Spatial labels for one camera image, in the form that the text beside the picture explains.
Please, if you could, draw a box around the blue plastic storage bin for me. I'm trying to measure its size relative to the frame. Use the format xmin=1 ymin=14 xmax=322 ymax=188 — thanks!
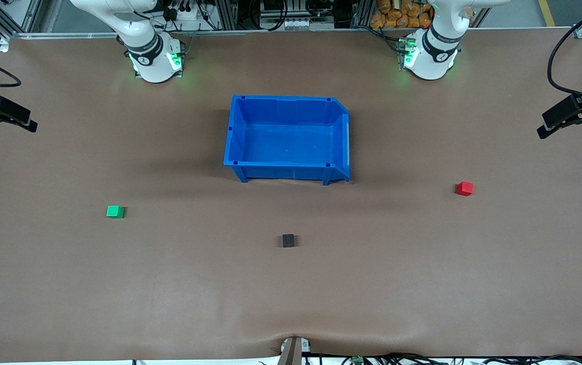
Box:
xmin=223 ymin=94 xmax=352 ymax=186

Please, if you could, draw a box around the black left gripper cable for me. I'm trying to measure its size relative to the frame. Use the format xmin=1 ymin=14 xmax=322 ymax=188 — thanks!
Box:
xmin=547 ymin=0 xmax=582 ymax=102

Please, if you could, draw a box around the white power strip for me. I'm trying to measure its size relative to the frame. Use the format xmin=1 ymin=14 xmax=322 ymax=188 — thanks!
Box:
xmin=170 ymin=5 xmax=206 ymax=22

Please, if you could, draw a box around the orange snack bag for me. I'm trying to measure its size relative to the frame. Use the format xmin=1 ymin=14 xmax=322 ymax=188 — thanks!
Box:
xmin=370 ymin=0 xmax=433 ymax=29

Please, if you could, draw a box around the aluminium table edge rail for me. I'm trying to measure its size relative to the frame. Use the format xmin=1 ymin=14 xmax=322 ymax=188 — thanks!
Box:
xmin=10 ymin=27 xmax=582 ymax=40

